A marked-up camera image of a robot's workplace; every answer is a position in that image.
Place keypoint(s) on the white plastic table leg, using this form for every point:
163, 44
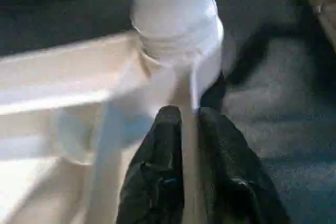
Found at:
170, 3

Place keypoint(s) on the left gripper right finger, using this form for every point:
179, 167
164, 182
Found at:
231, 176

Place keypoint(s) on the white plastic table top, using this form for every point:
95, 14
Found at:
65, 77

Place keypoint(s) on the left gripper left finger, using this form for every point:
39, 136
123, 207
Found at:
157, 176

